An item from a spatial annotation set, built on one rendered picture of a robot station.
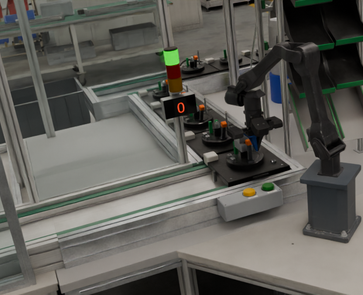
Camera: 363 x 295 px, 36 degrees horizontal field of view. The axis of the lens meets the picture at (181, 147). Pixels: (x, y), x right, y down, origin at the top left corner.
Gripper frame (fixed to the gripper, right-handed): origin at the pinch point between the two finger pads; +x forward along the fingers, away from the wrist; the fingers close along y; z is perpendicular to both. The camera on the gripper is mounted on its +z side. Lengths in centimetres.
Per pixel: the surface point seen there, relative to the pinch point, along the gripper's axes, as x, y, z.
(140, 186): 14.6, -38.4, -21.2
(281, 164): 12.2, 9.6, -1.9
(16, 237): 5, -83, 9
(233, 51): -3, 45, -119
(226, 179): 12.1, -11.4, -2.6
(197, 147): 11.5, -10.3, -35.1
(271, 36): -13, 54, -89
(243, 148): 5.1, -1.4, -8.7
